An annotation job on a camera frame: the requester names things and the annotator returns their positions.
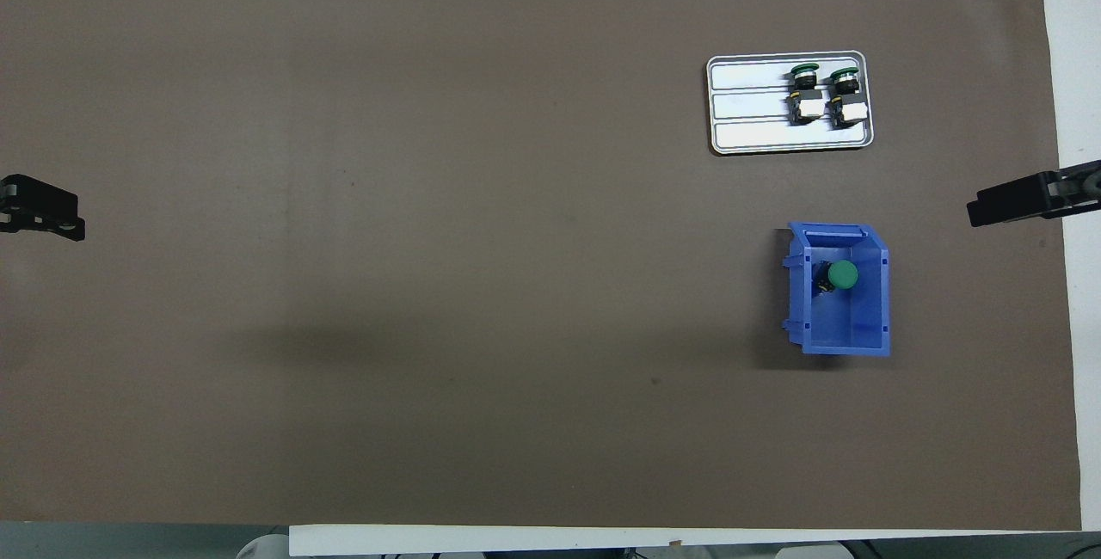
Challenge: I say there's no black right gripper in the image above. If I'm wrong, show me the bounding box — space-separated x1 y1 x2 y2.
966 158 1101 230

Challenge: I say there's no blue plastic bin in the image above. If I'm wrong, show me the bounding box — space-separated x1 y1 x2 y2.
781 222 892 358

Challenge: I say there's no grey metal tray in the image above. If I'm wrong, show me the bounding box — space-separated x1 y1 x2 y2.
706 51 876 156

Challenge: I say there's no brown table mat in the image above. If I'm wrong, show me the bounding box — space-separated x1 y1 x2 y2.
0 0 1083 532

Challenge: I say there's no green push button switch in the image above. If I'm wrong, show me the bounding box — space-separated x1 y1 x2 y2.
787 64 824 126
815 260 860 294
824 67 867 129

